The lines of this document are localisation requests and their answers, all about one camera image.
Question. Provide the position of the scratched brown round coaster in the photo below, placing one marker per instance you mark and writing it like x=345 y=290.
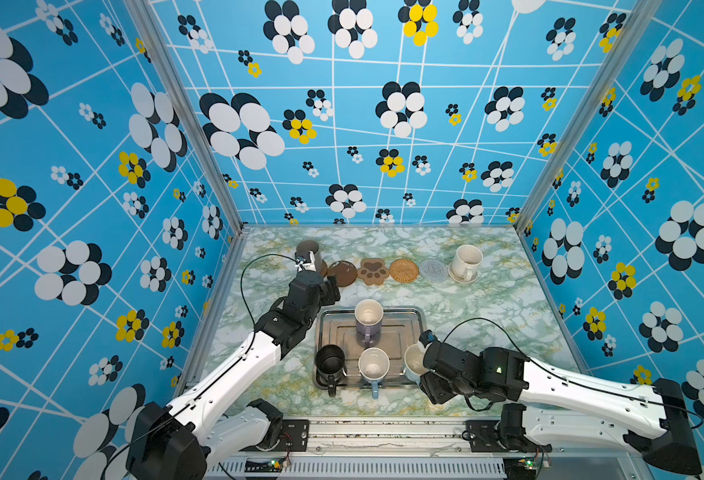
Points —
x=345 y=273

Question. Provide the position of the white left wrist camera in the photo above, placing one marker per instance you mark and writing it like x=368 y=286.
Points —
x=305 y=261

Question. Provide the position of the metal serving tray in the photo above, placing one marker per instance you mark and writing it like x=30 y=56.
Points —
x=401 y=328

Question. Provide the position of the white ceramic mug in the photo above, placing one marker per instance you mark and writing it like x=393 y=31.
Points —
x=467 y=257

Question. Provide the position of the aluminium corner post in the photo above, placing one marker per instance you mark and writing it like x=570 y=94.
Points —
x=149 y=31
x=639 y=19

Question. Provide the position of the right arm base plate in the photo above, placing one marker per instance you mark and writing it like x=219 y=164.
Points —
x=498 y=436

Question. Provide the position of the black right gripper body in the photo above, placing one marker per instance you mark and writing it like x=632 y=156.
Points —
x=440 y=391

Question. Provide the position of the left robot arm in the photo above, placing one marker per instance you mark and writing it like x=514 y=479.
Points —
x=188 y=436

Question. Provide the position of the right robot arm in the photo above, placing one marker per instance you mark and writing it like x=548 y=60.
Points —
x=543 y=406

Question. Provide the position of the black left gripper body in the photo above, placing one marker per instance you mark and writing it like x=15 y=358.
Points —
x=329 y=293

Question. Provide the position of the aluminium corner post right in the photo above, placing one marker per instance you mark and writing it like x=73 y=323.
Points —
x=639 y=19

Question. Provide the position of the black mug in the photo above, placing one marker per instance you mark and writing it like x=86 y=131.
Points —
x=330 y=362

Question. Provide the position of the grey woven round coaster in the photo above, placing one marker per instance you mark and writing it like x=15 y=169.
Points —
x=434 y=270

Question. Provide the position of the rattan wicker round coaster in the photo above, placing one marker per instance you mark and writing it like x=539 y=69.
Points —
x=404 y=270

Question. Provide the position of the aluminium front rail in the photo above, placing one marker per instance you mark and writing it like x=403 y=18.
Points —
x=420 y=449

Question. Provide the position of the paw print cork coaster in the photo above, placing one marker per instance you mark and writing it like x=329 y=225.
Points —
x=373 y=271

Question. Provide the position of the purple ceramic mug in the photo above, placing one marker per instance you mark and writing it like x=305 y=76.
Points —
x=369 y=315

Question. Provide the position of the light blue mug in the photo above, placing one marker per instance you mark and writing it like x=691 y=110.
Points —
x=374 y=365

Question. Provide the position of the stainless steel cup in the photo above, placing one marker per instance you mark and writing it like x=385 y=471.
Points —
x=311 y=245

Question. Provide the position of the aluminium corner post left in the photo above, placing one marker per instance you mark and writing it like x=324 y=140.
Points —
x=149 y=31

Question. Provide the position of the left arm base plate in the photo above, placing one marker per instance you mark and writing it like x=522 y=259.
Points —
x=293 y=436

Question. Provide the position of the blue handled cream mug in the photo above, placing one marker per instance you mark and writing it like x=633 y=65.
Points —
x=413 y=363

